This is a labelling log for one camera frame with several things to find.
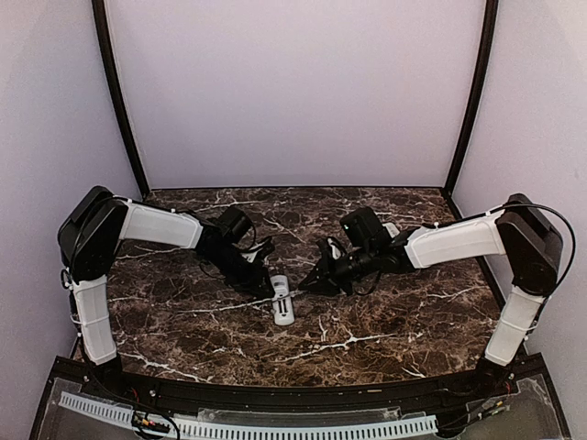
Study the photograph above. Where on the black right frame post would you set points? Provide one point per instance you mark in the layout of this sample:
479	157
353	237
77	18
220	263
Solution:
475	95

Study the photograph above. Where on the black left frame post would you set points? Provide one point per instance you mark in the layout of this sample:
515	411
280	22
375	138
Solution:
106	47

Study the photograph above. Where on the black frame post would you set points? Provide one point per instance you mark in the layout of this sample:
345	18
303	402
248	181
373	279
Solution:
475	95
106	47

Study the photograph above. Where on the white slotted cable duct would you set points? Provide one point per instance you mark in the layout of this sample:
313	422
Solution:
224	424

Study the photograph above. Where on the black front table rail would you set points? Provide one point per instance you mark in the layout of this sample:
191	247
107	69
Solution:
427	395

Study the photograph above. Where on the white remote control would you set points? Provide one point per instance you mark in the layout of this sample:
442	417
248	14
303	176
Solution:
282	305
391	229

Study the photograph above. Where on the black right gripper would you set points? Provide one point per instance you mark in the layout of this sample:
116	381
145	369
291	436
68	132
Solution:
326	285

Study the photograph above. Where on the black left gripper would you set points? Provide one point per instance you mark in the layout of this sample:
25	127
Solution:
250	283

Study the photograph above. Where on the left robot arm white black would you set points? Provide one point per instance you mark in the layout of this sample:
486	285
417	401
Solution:
103	224

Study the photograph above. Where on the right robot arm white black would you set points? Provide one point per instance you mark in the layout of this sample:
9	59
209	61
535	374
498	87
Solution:
517	229

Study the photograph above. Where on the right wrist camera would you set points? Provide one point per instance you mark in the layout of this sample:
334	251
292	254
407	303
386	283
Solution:
330	247

